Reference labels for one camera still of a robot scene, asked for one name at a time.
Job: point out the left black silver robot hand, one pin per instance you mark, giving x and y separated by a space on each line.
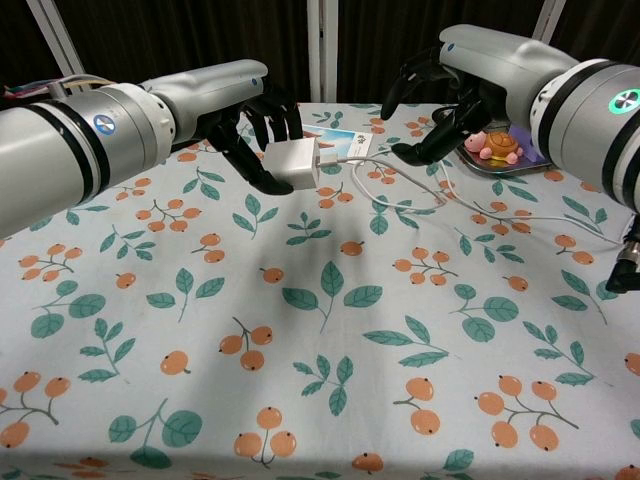
215 95

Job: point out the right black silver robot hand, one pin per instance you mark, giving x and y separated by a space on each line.
500 65

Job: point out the white power adapter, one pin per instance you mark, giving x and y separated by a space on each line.
292 162

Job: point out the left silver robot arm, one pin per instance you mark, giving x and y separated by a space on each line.
60 150

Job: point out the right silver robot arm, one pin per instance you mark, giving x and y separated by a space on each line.
595 135

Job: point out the dark pleated curtain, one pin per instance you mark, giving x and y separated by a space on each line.
175 35

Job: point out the pink orange turtle toy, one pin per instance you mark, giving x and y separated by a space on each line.
495 145

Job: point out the purple cube block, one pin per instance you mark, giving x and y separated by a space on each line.
530 150

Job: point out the shiny metal tray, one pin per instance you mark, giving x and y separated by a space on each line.
492 169

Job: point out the temple photo postcard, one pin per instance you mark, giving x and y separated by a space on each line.
350 142

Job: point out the floral leaf fruit tablecloth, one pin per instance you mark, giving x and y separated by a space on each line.
320 325

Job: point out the white window frame post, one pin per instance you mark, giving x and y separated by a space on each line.
57 40
321 50
550 20

